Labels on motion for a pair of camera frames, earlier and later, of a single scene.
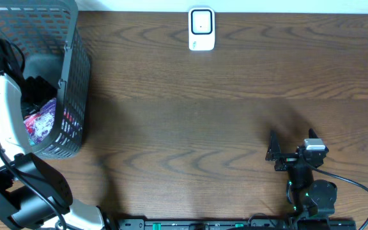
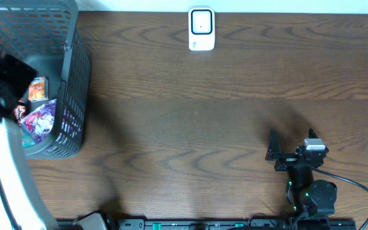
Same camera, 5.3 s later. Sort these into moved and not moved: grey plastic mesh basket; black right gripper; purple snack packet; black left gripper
Moved: black left gripper
Not moved: grey plastic mesh basket; black right gripper; purple snack packet
